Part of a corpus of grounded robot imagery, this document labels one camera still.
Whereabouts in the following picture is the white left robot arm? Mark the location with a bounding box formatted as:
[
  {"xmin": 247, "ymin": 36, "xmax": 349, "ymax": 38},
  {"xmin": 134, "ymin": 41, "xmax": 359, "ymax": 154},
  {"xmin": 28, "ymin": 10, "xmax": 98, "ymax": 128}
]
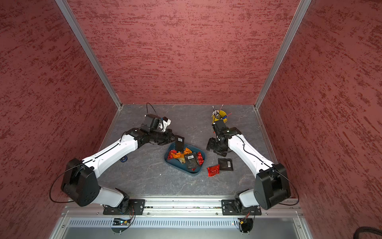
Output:
[{"xmin": 61, "ymin": 128, "xmax": 176, "ymax": 211}]

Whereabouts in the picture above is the orange tea bag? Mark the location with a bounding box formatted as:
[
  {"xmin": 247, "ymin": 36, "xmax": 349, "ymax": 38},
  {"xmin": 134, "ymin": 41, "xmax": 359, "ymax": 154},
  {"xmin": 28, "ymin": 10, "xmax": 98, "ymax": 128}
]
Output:
[{"xmin": 172, "ymin": 148, "xmax": 193, "ymax": 159}]

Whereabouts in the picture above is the aluminium corner post right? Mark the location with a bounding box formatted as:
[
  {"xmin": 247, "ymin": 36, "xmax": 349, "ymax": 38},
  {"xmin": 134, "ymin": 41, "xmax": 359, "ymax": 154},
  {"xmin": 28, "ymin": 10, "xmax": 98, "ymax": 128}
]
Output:
[{"xmin": 254, "ymin": 0, "xmax": 311, "ymax": 111}]

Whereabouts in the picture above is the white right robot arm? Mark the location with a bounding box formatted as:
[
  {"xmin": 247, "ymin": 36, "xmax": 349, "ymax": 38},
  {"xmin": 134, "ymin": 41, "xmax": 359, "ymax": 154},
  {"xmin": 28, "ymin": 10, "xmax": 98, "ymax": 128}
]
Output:
[{"xmin": 207, "ymin": 127, "xmax": 291, "ymax": 210}]

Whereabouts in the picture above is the aluminium front rail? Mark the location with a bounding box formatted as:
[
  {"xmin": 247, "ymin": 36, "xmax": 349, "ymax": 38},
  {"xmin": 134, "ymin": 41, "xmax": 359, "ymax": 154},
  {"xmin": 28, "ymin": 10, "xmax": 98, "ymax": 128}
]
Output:
[{"xmin": 59, "ymin": 195, "xmax": 305, "ymax": 218}]

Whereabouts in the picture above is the aluminium corner post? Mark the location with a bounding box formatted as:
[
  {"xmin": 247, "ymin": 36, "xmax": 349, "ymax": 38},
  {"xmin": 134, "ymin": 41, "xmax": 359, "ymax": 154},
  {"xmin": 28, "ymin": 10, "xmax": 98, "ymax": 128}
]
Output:
[
  {"xmin": 254, "ymin": 0, "xmax": 311, "ymax": 111},
  {"xmin": 55, "ymin": 0, "xmax": 123, "ymax": 111}
]

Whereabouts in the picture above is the aluminium corner post left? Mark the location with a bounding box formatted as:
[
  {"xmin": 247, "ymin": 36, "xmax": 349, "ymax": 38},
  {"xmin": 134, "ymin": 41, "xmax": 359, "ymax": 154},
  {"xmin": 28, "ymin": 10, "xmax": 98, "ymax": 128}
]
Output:
[{"xmin": 55, "ymin": 0, "xmax": 123, "ymax": 111}]

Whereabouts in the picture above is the red tea bag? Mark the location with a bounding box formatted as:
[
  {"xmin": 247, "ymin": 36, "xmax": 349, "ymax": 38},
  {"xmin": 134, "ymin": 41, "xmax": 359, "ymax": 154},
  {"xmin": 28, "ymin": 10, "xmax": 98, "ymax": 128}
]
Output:
[
  {"xmin": 197, "ymin": 152, "xmax": 204, "ymax": 166},
  {"xmin": 208, "ymin": 165, "xmax": 220, "ymax": 177},
  {"xmin": 167, "ymin": 149, "xmax": 178, "ymax": 160}
]

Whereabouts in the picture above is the black tea bag with label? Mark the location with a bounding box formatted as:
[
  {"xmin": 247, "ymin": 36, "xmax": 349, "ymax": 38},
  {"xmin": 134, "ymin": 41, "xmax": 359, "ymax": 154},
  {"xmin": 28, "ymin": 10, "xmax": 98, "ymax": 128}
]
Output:
[{"xmin": 185, "ymin": 152, "xmax": 199, "ymax": 171}]

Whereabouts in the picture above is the teal storage box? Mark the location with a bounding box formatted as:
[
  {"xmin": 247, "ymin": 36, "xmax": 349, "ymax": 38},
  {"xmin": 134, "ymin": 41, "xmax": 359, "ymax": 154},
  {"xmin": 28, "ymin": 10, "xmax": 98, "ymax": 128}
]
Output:
[{"xmin": 164, "ymin": 142, "xmax": 207, "ymax": 175}]

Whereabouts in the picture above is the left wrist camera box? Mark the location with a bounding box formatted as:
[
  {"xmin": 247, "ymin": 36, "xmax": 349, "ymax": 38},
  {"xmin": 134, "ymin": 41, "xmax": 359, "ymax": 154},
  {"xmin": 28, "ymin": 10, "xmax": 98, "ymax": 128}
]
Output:
[{"xmin": 140, "ymin": 114, "xmax": 171, "ymax": 132}]

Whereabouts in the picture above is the yellow pen cup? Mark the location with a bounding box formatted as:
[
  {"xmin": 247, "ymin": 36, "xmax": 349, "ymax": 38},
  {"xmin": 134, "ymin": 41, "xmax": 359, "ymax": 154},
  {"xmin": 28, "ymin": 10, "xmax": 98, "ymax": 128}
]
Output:
[{"xmin": 212, "ymin": 110, "xmax": 228, "ymax": 123}]

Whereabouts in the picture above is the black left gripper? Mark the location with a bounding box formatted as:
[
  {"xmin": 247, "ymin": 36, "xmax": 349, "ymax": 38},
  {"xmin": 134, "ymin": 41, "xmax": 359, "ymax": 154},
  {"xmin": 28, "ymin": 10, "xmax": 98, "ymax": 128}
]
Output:
[{"xmin": 150, "ymin": 129, "xmax": 179, "ymax": 145}]

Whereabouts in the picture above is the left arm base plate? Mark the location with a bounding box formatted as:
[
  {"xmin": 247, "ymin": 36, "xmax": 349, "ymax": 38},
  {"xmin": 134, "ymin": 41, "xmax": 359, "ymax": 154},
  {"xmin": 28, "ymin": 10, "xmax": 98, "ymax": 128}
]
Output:
[{"xmin": 103, "ymin": 199, "xmax": 146, "ymax": 216}]

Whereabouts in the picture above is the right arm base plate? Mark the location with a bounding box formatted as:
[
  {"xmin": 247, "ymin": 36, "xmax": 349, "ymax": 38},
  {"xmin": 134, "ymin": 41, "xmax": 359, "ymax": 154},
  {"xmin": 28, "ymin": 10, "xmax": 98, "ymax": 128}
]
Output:
[{"xmin": 221, "ymin": 199, "xmax": 262, "ymax": 216}]

